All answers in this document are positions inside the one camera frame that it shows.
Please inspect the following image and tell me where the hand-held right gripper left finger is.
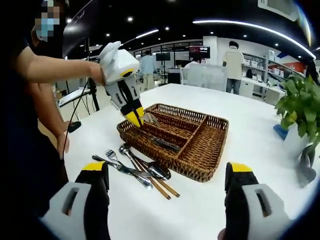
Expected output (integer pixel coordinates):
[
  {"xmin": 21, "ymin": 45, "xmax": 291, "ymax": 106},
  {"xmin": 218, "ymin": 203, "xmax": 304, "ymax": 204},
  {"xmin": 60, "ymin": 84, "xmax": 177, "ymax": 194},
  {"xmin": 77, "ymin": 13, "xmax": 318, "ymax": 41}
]
[{"xmin": 39, "ymin": 161, "xmax": 111, "ymax": 240}]

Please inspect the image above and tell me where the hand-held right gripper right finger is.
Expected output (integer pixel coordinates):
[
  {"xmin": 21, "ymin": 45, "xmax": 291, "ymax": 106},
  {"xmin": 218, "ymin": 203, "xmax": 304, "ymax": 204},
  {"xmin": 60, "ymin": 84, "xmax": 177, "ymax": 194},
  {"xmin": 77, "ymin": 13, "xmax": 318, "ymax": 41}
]
[{"xmin": 224, "ymin": 161, "xmax": 292, "ymax": 240}]

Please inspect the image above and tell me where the silver metal fork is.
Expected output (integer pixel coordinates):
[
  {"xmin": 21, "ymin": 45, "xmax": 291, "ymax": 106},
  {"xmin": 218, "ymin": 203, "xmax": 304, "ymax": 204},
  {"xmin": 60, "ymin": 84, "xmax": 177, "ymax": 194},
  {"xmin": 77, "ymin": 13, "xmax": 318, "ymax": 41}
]
[
  {"xmin": 105, "ymin": 149, "xmax": 154, "ymax": 191},
  {"xmin": 138, "ymin": 111, "xmax": 161, "ymax": 128}
]

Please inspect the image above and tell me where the brown wicker storage tray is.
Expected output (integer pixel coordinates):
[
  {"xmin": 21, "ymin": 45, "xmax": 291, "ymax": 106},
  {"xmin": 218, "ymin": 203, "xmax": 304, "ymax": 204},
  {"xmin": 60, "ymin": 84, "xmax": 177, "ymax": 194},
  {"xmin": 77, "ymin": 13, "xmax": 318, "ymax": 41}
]
[{"xmin": 116, "ymin": 103, "xmax": 230, "ymax": 184}]

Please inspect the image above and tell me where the silver metal spoon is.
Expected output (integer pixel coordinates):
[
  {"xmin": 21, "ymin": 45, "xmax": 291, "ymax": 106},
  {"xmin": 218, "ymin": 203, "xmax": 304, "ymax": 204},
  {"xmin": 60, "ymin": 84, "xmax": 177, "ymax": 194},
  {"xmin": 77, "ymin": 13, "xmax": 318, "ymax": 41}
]
[{"xmin": 118, "ymin": 144, "xmax": 173, "ymax": 181}]

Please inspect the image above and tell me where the white storage shelving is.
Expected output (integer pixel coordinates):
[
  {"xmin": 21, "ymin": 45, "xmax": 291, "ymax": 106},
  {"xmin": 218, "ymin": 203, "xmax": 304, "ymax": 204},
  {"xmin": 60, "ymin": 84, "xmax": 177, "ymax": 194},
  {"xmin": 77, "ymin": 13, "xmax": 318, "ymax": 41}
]
[{"xmin": 241, "ymin": 51, "xmax": 305, "ymax": 83}]

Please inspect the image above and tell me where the black tripod stand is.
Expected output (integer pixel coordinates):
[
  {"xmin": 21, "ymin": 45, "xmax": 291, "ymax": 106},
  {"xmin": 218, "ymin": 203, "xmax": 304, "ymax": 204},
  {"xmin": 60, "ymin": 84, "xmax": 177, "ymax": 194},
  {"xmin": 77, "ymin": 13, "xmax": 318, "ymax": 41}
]
[{"xmin": 86, "ymin": 37, "xmax": 101, "ymax": 112}]

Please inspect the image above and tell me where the black monitor on stand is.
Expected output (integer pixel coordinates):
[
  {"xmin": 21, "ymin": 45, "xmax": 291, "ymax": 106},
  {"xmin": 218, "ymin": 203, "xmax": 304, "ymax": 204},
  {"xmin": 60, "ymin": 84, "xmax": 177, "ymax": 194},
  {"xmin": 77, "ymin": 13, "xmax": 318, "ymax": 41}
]
[{"xmin": 156, "ymin": 52, "xmax": 171, "ymax": 68}]

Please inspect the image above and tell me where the white laptop on stand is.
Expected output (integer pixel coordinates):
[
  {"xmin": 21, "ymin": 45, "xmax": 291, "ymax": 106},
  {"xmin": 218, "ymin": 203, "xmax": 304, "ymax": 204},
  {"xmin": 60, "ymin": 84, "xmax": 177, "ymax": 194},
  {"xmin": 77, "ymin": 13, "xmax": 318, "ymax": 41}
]
[{"xmin": 57, "ymin": 87, "xmax": 91, "ymax": 109}]

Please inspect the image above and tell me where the small black device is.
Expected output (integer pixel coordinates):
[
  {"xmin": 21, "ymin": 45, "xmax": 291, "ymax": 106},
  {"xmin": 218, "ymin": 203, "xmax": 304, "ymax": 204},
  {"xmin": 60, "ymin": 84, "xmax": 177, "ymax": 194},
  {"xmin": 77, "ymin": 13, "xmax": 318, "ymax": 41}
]
[{"xmin": 67, "ymin": 121, "xmax": 82, "ymax": 133}]

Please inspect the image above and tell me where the white mesh chair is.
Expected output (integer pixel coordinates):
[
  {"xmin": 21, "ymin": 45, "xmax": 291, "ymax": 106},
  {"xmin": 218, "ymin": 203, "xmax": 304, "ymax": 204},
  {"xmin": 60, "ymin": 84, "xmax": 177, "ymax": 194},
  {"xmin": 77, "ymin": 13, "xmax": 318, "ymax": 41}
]
[{"xmin": 182, "ymin": 64, "xmax": 227, "ymax": 89}]

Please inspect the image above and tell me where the blue cloth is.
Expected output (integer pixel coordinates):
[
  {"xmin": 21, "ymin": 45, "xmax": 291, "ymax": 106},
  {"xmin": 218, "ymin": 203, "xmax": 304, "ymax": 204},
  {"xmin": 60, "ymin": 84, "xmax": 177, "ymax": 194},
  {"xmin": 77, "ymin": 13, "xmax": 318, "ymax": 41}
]
[{"xmin": 272, "ymin": 124, "xmax": 288, "ymax": 140}]

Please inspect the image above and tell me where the green plant in white pot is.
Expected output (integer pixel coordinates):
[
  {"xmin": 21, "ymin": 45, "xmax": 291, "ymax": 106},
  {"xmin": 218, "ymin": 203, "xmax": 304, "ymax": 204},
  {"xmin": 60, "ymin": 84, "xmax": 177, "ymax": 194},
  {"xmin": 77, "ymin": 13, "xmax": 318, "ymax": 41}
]
[{"xmin": 274, "ymin": 73, "xmax": 320, "ymax": 161}]

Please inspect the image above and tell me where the curved ceiling light strip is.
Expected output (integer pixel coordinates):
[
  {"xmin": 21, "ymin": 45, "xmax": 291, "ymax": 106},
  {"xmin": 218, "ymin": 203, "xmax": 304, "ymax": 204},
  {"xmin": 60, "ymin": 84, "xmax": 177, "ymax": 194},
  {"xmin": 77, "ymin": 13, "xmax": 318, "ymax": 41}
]
[{"xmin": 192, "ymin": 19, "xmax": 317, "ymax": 60}]

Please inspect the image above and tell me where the ceiling air vent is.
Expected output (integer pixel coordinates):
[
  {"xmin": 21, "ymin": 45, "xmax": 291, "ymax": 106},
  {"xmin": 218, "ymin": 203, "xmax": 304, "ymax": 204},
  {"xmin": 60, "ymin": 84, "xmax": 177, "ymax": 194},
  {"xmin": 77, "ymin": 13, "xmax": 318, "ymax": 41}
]
[{"xmin": 257, "ymin": 0, "xmax": 300, "ymax": 22}]

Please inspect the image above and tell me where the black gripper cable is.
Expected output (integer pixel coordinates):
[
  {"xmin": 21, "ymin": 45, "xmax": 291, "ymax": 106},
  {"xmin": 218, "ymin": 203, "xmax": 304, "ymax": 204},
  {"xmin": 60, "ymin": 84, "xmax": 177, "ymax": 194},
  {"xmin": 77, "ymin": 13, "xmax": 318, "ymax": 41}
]
[{"xmin": 61, "ymin": 77, "xmax": 91, "ymax": 161}]

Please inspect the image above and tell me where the red wall screen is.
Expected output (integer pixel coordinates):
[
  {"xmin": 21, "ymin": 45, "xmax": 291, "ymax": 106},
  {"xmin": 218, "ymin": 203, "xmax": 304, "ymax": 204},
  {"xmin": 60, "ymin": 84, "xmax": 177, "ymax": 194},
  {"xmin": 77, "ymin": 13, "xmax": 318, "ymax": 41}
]
[{"xmin": 189, "ymin": 45, "xmax": 211, "ymax": 60}]

